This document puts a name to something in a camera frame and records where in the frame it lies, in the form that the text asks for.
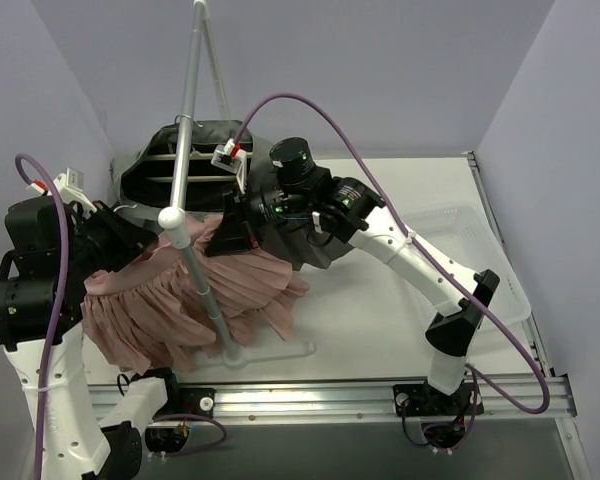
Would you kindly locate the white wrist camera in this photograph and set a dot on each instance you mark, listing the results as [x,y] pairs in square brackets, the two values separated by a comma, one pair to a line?
[232,158]
[69,185]

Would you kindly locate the pink pleated skirt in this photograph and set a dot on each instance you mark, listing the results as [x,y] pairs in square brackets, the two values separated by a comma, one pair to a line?
[150,315]

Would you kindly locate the white plastic basket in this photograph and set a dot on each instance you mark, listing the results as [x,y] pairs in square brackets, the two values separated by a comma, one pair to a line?
[461,232]

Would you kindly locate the grey pleated skirt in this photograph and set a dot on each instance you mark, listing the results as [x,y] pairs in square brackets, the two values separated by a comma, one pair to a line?
[142,186]

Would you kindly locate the pink plastic hanger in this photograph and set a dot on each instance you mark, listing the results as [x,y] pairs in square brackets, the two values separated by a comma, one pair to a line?
[161,244]

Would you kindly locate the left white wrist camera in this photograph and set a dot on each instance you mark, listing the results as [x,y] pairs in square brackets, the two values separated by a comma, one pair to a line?
[69,185]

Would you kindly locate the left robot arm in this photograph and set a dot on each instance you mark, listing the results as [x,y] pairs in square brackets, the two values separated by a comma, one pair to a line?
[56,247]

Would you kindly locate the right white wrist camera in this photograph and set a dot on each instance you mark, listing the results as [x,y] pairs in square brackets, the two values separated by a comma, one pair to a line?
[232,158]

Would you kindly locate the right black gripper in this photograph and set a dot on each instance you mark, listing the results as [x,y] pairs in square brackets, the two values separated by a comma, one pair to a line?
[241,215]

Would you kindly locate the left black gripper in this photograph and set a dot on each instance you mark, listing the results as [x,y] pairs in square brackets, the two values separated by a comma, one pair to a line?
[108,232]

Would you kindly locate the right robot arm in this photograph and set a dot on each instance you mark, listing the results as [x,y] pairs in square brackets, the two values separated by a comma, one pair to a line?
[347,210]

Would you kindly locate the aluminium mounting rail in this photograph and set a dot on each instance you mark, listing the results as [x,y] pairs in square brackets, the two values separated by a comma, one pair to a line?
[351,402]

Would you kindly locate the wooden multi-bar hanger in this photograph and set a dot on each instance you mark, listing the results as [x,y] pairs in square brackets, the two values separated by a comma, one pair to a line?
[200,168]

